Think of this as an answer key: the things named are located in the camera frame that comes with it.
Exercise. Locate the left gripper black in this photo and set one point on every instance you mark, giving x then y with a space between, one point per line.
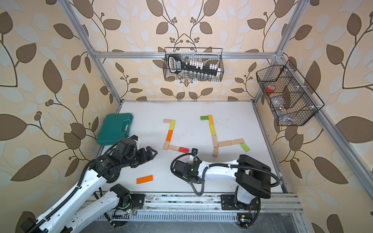
144 158

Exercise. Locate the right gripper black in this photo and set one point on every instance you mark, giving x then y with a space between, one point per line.
185 163

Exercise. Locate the wooden block pair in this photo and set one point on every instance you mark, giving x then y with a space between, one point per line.
175 148

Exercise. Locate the red block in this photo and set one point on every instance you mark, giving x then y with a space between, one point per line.
183 150

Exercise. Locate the orange block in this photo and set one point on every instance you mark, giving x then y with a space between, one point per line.
145 179
169 136

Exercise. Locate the yellow block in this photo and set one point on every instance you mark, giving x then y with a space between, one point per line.
212 130
172 125

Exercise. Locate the small wooden block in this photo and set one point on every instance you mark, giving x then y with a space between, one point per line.
167 121

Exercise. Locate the orange-yellow block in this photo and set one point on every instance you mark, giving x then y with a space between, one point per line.
210 119

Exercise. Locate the light green block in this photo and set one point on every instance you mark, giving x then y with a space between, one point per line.
245 147

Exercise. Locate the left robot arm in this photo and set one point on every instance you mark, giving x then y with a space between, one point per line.
66 216

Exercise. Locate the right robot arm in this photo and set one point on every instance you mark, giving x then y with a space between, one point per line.
254 179

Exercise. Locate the green plastic tool case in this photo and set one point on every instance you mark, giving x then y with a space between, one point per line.
115 128

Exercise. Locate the black tape roll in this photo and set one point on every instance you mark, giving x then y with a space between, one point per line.
114 178

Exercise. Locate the black socket holder tool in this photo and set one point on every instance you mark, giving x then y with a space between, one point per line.
186 67

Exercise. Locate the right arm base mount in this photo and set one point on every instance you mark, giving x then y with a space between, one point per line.
230 202

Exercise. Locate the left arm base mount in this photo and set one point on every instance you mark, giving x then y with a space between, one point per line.
130 201

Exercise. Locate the back wire basket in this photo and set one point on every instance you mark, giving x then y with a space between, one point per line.
195 53

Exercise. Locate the wire basket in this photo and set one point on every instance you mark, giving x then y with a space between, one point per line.
295 101
195 53

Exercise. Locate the right wire basket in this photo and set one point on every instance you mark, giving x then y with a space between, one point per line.
295 101

